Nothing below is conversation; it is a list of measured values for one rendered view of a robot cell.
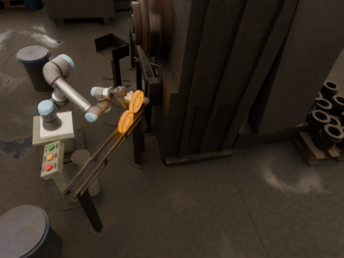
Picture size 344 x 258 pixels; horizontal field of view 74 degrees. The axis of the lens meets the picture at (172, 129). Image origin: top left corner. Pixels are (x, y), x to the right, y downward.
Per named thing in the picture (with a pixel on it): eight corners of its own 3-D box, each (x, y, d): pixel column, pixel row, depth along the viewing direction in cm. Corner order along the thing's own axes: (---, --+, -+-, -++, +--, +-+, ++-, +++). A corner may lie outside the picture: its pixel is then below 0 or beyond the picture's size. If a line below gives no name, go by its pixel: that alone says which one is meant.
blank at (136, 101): (144, 87, 156) (140, 85, 156) (133, 99, 145) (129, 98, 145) (143, 104, 167) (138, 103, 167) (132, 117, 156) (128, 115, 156)
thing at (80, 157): (100, 181, 200) (89, 147, 161) (100, 194, 193) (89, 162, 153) (85, 184, 197) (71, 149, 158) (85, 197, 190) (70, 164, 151)
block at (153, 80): (159, 99, 194) (161, 76, 176) (161, 105, 189) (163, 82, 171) (147, 100, 192) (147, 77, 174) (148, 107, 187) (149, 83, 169)
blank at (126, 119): (135, 108, 155) (130, 106, 156) (123, 116, 142) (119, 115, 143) (132, 127, 163) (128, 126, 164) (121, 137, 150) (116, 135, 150)
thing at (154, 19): (147, 38, 196) (148, -26, 160) (158, 70, 167) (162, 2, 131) (140, 38, 194) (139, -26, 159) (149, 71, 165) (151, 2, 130)
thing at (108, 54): (117, 88, 282) (111, 32, 227) (132, 99, 272) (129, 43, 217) (104, 96, 271) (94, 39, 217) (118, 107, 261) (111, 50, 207)
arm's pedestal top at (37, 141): (34, 147, 186) (31, 144, 183) (35, 119, 205) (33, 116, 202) (75, 139, 195) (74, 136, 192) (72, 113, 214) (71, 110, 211)
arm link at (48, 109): (38, 118, 186) (32, 106, 176) (50, 108, 194) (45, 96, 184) (49, 123, 184) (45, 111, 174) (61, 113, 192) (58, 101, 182)
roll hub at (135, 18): (137, 33, 180) (136, -6, 159) (142, 52, 163) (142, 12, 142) (130, 33, 179) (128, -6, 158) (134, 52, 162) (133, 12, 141)
